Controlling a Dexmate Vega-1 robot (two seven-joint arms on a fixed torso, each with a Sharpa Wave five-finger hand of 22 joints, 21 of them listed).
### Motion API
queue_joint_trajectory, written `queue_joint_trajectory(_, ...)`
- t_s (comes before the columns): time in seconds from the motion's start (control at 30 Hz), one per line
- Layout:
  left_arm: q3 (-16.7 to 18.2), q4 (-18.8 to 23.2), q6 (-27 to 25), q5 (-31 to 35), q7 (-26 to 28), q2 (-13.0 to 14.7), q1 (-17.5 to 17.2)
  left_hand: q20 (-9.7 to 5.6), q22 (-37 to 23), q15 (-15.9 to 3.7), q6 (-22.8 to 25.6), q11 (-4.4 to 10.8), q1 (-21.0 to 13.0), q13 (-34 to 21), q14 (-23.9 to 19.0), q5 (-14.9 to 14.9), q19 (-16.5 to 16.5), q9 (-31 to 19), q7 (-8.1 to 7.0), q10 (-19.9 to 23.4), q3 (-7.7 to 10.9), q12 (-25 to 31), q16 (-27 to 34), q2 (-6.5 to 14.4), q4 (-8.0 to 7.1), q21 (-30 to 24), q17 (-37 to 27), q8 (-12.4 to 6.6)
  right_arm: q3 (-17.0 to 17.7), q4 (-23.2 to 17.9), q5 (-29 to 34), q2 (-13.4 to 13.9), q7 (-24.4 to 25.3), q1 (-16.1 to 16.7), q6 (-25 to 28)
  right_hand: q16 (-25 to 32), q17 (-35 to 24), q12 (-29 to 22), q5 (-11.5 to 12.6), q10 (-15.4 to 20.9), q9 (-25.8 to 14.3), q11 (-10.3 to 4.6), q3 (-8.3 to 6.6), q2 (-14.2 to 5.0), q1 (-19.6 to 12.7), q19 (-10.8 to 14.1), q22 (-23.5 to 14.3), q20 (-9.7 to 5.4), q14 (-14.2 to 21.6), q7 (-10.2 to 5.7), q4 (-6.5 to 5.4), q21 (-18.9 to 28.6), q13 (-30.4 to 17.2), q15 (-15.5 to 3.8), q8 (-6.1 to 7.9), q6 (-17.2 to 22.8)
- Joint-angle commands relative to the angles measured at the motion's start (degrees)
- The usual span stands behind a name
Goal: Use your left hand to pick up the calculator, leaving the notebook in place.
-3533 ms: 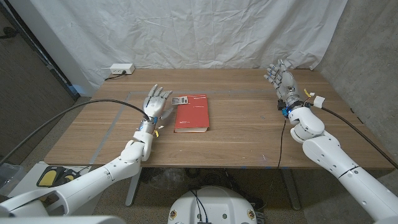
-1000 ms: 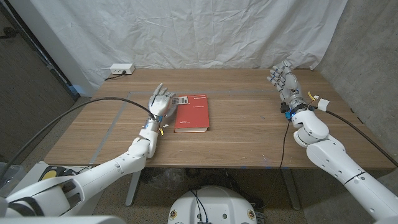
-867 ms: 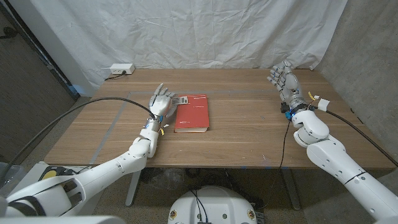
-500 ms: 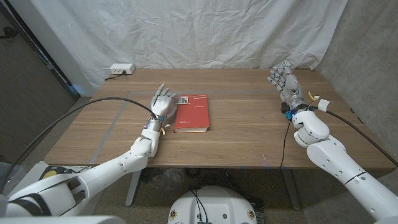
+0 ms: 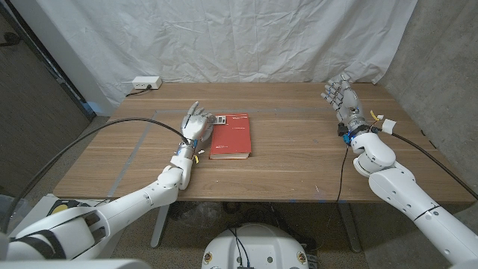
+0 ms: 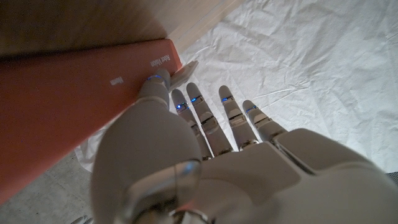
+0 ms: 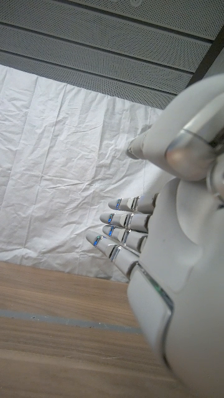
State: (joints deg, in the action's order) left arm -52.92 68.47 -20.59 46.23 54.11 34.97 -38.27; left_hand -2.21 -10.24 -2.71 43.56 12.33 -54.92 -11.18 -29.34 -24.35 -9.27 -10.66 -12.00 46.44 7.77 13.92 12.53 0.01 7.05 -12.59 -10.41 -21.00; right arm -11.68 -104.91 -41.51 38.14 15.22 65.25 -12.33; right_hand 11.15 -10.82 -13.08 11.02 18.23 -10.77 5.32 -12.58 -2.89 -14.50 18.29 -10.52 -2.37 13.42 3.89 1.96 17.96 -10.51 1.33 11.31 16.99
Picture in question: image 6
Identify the white wrinkled backdrop cloth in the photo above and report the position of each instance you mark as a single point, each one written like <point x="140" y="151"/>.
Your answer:
<point x="311" y="62"/>

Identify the white calculator grey keys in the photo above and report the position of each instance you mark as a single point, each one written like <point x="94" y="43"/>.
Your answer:
<point x="185" y="74"/>

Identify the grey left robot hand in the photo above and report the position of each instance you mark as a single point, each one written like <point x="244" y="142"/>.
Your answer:
<point x="248" y="180"/>

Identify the red hardcover book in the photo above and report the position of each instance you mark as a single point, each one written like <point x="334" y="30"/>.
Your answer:
<point x="62" y="109"/>

